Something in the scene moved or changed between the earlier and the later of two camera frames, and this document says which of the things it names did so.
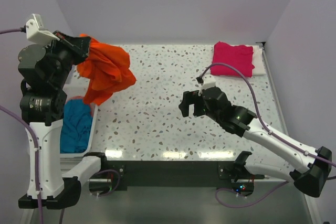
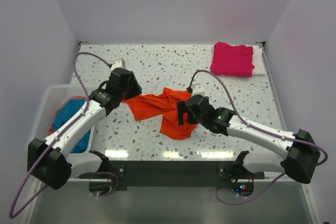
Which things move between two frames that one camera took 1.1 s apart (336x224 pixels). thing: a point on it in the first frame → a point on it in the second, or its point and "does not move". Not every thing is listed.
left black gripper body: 65,52 → 133,90
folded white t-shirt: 258,62 does not move
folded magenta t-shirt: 240,56 does not move
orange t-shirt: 106,69 → 163,105
